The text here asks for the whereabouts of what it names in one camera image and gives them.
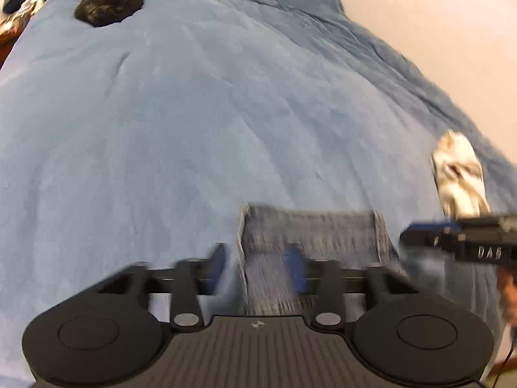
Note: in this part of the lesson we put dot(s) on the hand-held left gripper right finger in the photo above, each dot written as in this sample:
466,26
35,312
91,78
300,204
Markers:
295,270

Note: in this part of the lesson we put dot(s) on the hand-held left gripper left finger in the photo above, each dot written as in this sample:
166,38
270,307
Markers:
218,264

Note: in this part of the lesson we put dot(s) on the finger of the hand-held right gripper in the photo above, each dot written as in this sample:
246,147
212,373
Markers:
428,236

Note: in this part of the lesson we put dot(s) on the blue denim jeans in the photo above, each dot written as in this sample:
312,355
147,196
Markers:
315,230

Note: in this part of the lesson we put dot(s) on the white printed garment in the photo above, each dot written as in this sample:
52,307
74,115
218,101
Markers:
458,173

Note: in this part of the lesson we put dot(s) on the person's right hand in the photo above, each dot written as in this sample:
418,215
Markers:
509,295

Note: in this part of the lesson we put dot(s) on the blue plush blanket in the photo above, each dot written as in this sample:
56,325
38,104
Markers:
181,129

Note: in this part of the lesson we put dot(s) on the black fuzzy round patch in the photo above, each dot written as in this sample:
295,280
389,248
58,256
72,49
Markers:
109,8

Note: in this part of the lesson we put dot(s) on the navy cloth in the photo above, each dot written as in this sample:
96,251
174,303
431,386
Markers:
18,4

